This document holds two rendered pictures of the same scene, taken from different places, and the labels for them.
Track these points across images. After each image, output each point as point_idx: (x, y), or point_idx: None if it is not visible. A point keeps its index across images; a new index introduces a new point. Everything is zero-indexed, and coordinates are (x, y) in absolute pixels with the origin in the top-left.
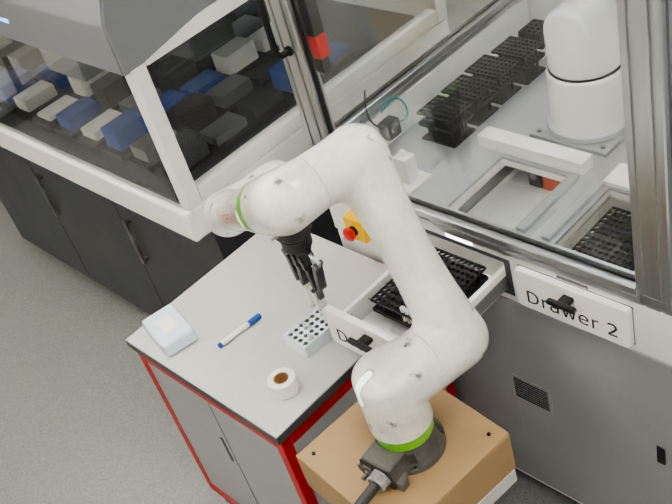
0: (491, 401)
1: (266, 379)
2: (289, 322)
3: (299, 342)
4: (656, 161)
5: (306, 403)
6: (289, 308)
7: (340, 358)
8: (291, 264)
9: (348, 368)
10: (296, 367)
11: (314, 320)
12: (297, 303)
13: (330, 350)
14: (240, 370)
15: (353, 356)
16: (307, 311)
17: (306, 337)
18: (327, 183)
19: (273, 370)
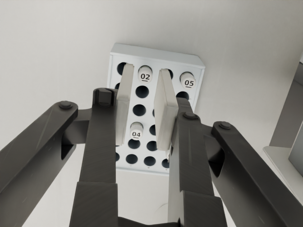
0: None
1: (129, 218)
2: (53, 93)
3: (152, 166)
4: None
5: (232, 226)
6: (12, 54)
7: (241, 131)
8: (29, 214)
9: (269, 143)
10: (164, 180)
11: (139, 99)
12: (16, 29)
13: (206, 122)
14: (66, 221)
15: (267, 116)
16: (66, 43)
17: (158, 150)
18: None
19: (126, 201)
